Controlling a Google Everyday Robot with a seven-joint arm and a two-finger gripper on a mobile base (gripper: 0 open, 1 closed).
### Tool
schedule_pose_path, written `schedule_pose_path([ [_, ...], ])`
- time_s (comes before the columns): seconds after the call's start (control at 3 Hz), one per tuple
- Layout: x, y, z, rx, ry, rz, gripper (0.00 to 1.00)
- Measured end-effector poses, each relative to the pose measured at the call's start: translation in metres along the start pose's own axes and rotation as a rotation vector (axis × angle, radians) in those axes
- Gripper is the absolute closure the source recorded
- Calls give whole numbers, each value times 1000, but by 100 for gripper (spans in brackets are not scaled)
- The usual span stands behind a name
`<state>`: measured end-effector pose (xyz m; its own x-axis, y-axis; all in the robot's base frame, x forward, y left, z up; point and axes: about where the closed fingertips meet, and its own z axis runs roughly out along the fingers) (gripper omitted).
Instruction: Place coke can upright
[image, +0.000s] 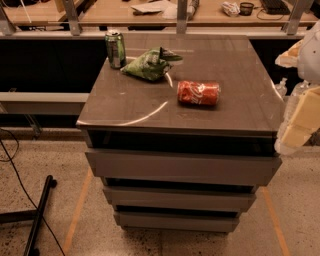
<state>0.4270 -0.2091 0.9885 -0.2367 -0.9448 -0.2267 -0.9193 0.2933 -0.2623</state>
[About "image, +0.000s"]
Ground red coke can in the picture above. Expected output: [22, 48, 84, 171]
[177, 81, 221, 106]

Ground white papers on desk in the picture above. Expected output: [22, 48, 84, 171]
[131, 0, 177, 15]

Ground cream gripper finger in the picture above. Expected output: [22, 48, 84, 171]
[274, 87, 320, 155]

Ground black keyboard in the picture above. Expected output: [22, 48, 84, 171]
[260, 0, 290, 15]

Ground black floor cable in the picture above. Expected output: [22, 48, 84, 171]
[0, 128, 67, 256]

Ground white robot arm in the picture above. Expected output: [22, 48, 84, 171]
[274, 21, 320, 155]

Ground wooden background desk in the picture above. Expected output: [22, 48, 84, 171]
[3, 0, 319, 28]

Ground green chip bag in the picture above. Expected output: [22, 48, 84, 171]
[120, 47, 183, 81]

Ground green soda can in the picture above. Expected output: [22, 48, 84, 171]
[105, 30, 126, 69]

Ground black mesh cup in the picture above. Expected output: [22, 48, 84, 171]
[240, 2, 254, 16]

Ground black chair base leg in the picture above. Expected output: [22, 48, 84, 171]
[0, 175, 57, 256]

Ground crumpled white wrapper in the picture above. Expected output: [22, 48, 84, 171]
[221, 1, 240, 17]

